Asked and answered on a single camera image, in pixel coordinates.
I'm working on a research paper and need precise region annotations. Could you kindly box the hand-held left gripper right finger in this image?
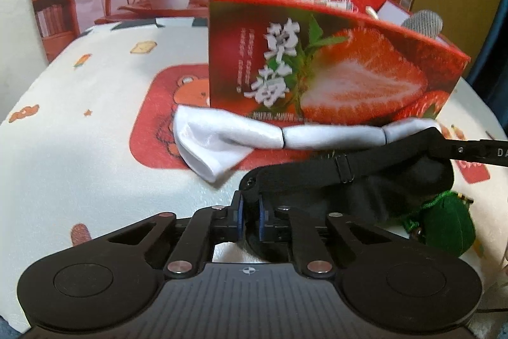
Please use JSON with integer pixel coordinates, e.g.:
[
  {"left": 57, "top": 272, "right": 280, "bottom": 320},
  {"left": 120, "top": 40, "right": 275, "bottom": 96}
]
[{"left": 256, "top": 197, "right": 389, "bottom": 280}]

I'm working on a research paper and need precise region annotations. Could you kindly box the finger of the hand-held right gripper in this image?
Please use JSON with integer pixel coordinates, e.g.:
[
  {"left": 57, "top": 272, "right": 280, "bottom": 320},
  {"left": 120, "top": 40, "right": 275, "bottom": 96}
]
[{"left": 426, "top": 136, "right": 484, "bottom": 166}]

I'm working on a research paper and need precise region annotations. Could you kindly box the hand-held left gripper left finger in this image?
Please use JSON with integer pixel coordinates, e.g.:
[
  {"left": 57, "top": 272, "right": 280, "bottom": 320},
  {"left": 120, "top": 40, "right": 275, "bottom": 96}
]
[{"left": 107, "top": 190, "right": 245, "bottom": 280}]

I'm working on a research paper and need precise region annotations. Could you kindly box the black eye mask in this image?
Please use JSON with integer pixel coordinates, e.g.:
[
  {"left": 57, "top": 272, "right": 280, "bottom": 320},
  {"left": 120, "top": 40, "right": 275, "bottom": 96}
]
[{"left": 238, "top": 126, "right": 455, "bottom": 261}]

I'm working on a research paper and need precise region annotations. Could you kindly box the red strawberry print box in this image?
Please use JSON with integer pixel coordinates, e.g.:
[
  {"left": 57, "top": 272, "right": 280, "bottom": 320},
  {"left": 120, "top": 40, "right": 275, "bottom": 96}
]
[{"left": 207, "top": 0, "right": 471, "bottom": 126}]

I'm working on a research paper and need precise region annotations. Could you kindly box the grey knit sock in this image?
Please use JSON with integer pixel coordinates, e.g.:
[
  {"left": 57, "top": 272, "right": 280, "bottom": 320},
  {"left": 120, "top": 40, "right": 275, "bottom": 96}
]
[{"left": 402, "top": 9, "right": 444, "bottom": 37}]

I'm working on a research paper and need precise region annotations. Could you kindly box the white satin cloth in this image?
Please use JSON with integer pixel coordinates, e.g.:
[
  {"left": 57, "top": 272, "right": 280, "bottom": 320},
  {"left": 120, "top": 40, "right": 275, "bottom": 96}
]
[{"left": 172, "top": 105, "right": 442, "bottom": 183}]

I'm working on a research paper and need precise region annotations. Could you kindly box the green drawstring pouch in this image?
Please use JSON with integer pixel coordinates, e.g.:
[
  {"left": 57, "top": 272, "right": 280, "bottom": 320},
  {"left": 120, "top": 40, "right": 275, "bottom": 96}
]
[{"left": 400, "top": 189, "right": 478, "bottom": 259}]

